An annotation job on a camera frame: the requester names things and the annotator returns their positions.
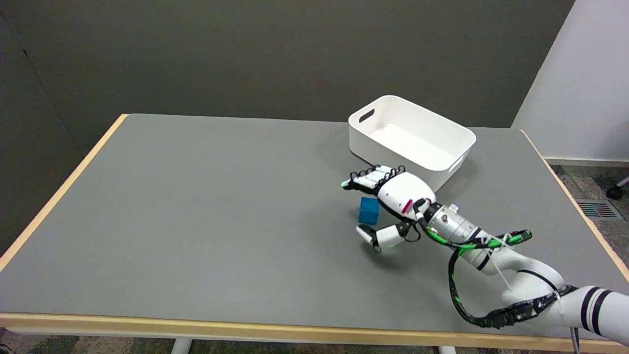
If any black chair caster wheel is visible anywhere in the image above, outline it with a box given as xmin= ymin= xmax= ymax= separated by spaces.
xmin=606 ymin=177 xmax=629 ymax=200

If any blue wooden cube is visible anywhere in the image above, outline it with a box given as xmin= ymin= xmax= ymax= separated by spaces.
xmin=358 ymin=197 xmax=380 ymax=225

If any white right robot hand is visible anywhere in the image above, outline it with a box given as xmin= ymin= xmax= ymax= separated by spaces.
xmin=341 ymin=165 xmax=436 ymax=253

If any black green braided cable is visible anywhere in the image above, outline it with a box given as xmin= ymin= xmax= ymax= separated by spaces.
xmin=415 ymin=199 xmax=575 ymax=329

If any white plastic bin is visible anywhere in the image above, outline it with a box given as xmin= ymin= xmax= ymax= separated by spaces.
xmin=348 ymin=95 xmax=477 ymax=192

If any metal floor vent grille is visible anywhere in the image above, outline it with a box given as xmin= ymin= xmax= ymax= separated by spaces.
xmin=576 ymin=199 xmax=619 ymax=219

